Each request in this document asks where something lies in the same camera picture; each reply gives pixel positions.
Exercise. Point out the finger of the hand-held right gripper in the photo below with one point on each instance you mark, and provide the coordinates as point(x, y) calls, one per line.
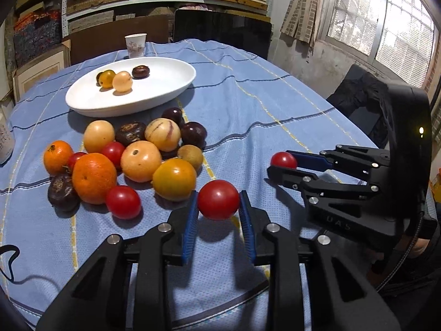
point(286, 176)
point(310, 161)

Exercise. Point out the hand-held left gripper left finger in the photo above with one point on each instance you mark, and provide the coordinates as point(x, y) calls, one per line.
point(190, 227)

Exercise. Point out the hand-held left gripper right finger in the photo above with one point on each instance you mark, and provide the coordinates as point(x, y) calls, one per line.
point(247, 227)

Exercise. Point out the yellow-orange tomato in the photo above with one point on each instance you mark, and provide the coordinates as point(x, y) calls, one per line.
point(174, 179)

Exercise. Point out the small brown fruit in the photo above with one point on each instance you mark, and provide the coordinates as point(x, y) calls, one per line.
point(190, 156)

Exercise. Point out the large pale orange fruit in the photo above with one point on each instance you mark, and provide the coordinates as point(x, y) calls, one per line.
point(140, 161)

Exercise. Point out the dark purple plum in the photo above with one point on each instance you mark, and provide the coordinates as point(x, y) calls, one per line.
point(193, 134)
point(172, 114)

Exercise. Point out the striped pepino melon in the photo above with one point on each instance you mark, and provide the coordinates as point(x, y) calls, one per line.
point(162, 134)

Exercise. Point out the large orange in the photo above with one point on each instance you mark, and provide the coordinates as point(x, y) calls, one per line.
point(93, 177)

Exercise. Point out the white oval plate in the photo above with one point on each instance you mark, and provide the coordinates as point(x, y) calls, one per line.
point(155, 86)

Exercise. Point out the black chair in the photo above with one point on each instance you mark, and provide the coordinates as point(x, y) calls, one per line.
point(358, 100)

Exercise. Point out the blue striped tablecloth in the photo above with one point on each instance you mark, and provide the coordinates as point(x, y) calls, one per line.
point(258, 110)

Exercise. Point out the dark brown yellow-marked fruit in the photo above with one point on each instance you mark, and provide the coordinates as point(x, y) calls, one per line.
point(130, 132)

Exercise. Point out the barred window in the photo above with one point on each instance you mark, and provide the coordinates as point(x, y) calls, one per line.
point(396, 24)

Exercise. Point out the pale yellow round fruit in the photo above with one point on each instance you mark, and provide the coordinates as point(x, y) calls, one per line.
point(99, 136)

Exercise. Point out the small red tomato with stem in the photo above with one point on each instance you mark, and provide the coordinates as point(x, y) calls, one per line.
point(75, 160)

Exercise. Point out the small orange mandarin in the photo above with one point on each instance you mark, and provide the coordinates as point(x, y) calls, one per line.
point(58, 157)

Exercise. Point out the brick-pattern curtain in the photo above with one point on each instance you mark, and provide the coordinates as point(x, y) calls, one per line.
point(303, 10)

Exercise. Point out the black flat panel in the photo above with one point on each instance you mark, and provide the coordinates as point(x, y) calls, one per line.
point(224, 31)

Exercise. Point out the pale orange round fruit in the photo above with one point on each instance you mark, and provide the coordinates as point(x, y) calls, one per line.
point(122, 81)

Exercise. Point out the small dark purple fruit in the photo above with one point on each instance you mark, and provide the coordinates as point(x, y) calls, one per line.
point(140, 71)

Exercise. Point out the yellow and dark tomato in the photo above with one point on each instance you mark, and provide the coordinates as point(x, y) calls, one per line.
point(106, 78)

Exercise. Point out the white paper cup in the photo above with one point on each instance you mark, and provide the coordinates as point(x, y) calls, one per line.
point(136, 44)

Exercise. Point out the white printed canister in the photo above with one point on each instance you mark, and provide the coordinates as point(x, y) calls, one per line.
point(5, 141)

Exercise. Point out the brown cardboard board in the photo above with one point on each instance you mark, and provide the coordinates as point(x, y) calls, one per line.
point(103, 38)

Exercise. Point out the stack of patterned fabric boxes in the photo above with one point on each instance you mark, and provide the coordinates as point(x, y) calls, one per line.
point(34, 34)

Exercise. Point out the white metal shelving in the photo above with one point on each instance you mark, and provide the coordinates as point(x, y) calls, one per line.
point(64, 7)

